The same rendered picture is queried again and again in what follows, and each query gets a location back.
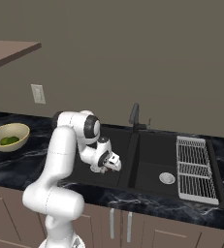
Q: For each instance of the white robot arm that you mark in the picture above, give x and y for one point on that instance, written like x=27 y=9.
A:
x=60 y=168

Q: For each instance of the silver sink drain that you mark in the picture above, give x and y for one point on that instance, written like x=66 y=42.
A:
x=167 y=178

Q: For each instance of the beige bowl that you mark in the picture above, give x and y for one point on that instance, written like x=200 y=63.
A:
x=18 y=131

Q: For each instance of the black double sink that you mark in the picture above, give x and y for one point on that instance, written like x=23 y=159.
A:
x=149 y=158

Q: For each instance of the black tap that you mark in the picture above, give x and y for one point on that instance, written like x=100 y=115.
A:
x=134 y=116

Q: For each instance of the white wall outlet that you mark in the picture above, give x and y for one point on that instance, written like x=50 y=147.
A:
x=38 y=94

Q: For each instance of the green lime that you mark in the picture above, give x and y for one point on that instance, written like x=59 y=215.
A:
x=13 y=139
x=5 y=141

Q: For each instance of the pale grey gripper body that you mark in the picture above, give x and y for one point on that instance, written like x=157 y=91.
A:
x=114 y=166

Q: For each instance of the brown cupboard door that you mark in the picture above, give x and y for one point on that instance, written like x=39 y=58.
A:
x=95 y=226
x=6 y=219
x=171 y=234

